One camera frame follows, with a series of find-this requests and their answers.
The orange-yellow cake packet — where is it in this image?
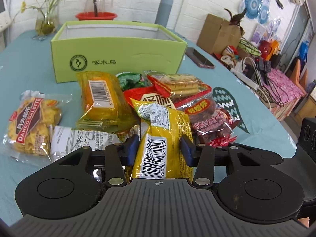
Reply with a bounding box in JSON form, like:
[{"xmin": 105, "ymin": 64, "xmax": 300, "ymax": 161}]
[{"xmin": 76, "ymin": 71, "xmax": 139, "ymax": 133}]

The yellow barcode snack packet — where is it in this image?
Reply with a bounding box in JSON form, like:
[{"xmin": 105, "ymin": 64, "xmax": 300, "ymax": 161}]
[{"xmin": 131, "ymin": 99, "xmax": 193, "ymax": 180}]

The white printed snack packet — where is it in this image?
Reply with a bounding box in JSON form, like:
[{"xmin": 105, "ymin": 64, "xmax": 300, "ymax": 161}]
[{"xmin": 49, "ymin": 125, "xmax": 140, "ymax": 162}]

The Danco galette chips bag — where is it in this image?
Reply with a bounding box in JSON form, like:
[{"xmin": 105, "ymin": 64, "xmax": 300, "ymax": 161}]
[{"xmin": 1, "ymin": 90, "xmax": 72, "ymax": 165}]

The red dates packet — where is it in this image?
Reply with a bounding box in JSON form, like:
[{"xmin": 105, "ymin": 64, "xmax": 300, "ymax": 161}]
[{"xmin": 175, "ymin": 90, "xmax": 239, "ymax": 148}]

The dark green heart mat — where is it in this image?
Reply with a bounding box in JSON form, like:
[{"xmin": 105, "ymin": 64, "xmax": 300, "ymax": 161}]
[{"xmin": 212, "ymin": 87, "xmax": 249, "ymax": 134}]

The red broad bean snack bag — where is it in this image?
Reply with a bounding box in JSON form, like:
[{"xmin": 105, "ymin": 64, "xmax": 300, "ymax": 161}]
[{"xmin": 123, "ymin": 86, "xmax": 213, "ymax": 110}]

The green wrapped snack packet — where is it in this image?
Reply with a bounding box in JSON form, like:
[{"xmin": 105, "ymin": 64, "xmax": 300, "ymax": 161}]
[{"xmin": 116, "ymin": 72, "xmax": 150, "ymax": 91}]

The red wafer biscuit packet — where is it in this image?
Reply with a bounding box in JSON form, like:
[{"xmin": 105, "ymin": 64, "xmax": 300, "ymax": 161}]
[{"xmin": 147, "ymin": 72, "xmax": 211, "ymax": 98}]

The black smartphone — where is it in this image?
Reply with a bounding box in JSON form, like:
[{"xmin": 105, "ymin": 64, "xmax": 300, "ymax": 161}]
[{"xmin": 186, "ymin": 47, "xmax": 215, "ymax": 69}]

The green cardboard storage box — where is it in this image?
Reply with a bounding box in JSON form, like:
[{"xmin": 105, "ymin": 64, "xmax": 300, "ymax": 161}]
[{"xmin": 50, "ymin": 20, "xmax": 187, "ymax": 83}]

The brown cardboard box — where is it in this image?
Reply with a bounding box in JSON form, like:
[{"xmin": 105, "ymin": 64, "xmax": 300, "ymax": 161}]
[{"xmin": 197, "ymin": 14, "xmax": 244, "ymax": 54}]

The blue paper fan decoration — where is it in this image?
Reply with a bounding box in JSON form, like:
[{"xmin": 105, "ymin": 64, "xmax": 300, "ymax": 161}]
[{"xmin": 244, "ymin": 0, "xmax": 271, "ymax": 25}]

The red plastic basket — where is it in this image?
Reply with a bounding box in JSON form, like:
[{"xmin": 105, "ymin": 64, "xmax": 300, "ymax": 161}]
[{"xmin": 75, "ymin": 12, "xmax": 117, "ymax": 20}]

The white water purifier machine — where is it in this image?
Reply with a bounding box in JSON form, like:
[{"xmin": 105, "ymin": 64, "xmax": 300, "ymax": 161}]
[{"xmin": 0, "ymin": 0, "xmax": 12, "ymax": 52}]

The glass vase with plant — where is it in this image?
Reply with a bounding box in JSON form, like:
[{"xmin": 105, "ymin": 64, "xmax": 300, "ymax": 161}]
[{"xmin": 12, "ymin": 0, "xmax": 65, "ymax": 39}]

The black stirring stick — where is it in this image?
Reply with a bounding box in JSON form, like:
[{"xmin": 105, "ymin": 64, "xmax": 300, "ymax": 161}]
[{"xmin": 93, "ymin": 0, "xmax": 98, "ymax": 17}]

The grey-blue thermos bottle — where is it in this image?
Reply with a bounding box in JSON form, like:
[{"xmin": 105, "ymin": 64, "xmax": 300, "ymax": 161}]
[{"xmin": 155, "ymin": 0, "xmax": 174, "ymax": 27}]

